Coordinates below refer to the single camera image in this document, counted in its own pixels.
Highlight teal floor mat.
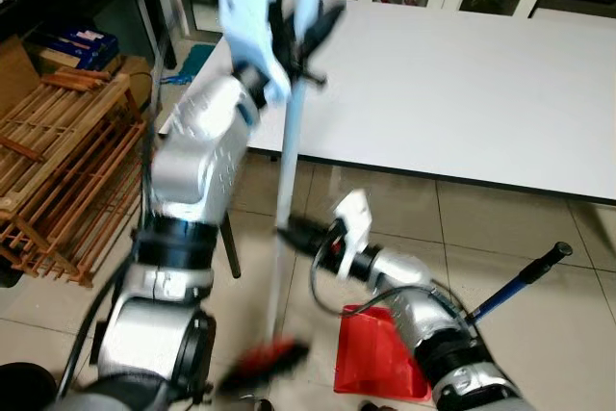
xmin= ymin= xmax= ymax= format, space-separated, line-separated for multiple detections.
xmin=162 ymin=43 xmax=218 ymax=87

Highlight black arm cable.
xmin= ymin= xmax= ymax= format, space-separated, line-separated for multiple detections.
xmin=58 ymin=113 xmax=160 ymax=402
xmin=310 ymin=243 xmax=473 ymax=316

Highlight stacked blue boxes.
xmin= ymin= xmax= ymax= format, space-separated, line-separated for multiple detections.
xmin=34 ymin=28 xmax=121 ymax=73

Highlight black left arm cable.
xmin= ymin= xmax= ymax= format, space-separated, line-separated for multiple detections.
xmin=58 ymin=113 xmax=160 ymax=402

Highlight red dustpan with blue handle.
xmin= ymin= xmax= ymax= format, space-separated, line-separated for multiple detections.
xmin=334 ymin=243 xmax=575 ymax=404

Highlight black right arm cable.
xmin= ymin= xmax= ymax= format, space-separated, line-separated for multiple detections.
xmin=310 ymin=243 xmax=473 ymax=316

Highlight light blue handled broom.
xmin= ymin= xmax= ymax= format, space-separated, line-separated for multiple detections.
xmin=219 ymin=0 xmax=333 ymax=395

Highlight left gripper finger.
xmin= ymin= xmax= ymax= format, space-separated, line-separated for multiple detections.
xmin=298 ymin=4 xmax=347 ymax=54

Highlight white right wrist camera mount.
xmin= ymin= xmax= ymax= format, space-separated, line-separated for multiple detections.
xmin=332 ymin=190 xmax=374 ymax=258

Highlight flat brown cardboard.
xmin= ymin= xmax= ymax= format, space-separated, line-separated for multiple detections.
xmin=0 ymin=38 xmax=44 ymax=118

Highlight brown wooden slatted rack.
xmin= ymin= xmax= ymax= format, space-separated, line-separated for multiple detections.
xmin=0 ymin=69 xmax=147 ymax=287

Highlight white folding table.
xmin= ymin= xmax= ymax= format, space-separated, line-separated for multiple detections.
xmin=159 ymin=0 xmax=616 ymax=279

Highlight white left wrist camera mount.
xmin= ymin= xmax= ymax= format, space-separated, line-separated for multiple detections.
xmin=217 ymin=0 xmax=292 ymax=106

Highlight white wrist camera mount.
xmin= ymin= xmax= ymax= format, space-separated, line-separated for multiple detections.
xmin=217 ymin=0 xmax=292 ymax=106
xmin=332 ymin=190 xmax=374 ymax=258

